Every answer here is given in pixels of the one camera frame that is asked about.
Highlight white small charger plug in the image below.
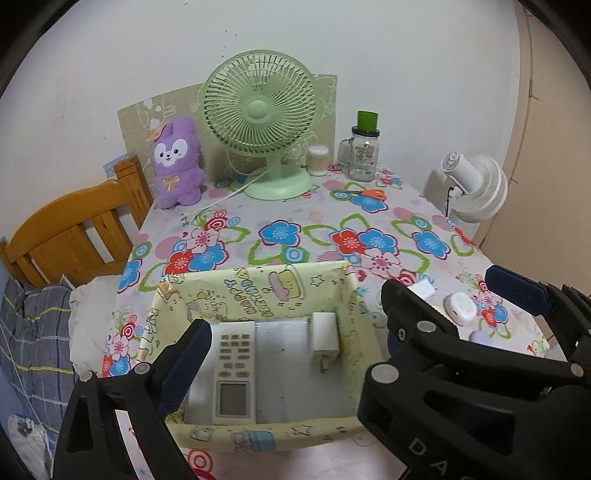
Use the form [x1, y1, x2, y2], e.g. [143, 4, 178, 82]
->
[308, 312, 339, 372]

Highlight white remote control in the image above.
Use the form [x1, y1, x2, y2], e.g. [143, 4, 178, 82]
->
[212, 322, 256, 425]

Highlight grey round ball light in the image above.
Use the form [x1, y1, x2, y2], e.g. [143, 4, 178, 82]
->
[469, 330, 493, 346]

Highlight white 45W charger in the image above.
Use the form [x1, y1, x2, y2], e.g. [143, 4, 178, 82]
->
[409, 279, 436, 300]

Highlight white earbud case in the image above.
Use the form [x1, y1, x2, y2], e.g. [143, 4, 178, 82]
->
[444, 292, 478, 326]

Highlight beige door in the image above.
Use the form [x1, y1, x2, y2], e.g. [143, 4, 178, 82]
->
[476, 6, 590, 294]

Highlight plaid grey pillow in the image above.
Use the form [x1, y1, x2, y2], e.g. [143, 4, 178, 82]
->
[1, 277, 77, 437]

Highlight floral tablecloth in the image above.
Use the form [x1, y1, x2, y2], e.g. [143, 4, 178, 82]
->
[98, 163, 569, 480]

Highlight yellow cartoon storage box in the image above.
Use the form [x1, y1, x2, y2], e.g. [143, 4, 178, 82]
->
[138, 261, 382, 452]

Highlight white blanket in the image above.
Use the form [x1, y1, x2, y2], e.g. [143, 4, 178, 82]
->
[68, 275, 121, 375]

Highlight white standing fan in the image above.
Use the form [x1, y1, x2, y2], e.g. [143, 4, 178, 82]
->
[441, 151, 508, 224]

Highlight glass jar mug green lid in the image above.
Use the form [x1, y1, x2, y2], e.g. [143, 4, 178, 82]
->
[338, 110, 380, 182]

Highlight cotton swab container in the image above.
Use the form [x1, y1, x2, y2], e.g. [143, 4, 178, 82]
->
[307, 145, 332, 176]

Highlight green desk fan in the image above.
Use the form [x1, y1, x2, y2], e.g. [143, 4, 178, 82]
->
[200, 50, 318, 201]

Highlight purple plush bunny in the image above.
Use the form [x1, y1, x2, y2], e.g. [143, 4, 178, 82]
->
[150, 115, 205, 209]

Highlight orange handled scissors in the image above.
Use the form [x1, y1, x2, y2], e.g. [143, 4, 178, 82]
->
[331, 189, 387, 202]

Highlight beige cartoon wall board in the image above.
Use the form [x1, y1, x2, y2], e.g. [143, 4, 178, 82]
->
[117, 74, 338, 187]

